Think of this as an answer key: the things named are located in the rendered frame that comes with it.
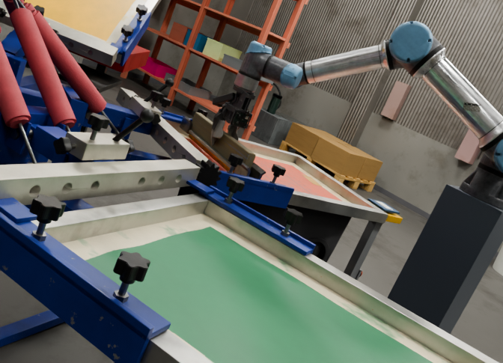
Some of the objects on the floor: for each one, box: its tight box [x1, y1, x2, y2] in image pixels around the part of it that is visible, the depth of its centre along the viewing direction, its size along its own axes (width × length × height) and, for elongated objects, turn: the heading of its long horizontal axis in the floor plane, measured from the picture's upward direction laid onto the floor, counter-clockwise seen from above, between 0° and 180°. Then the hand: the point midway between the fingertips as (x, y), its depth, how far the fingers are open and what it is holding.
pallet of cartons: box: [279, 122, 383, 192], centre depth 806 cm, size 142×102×50 cm
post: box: [344, 201, 403, 280], centre depth 223 cm, size 22×22×96 cm
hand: (218, 142), depth 174 cm, fingers open, 4 cm apart
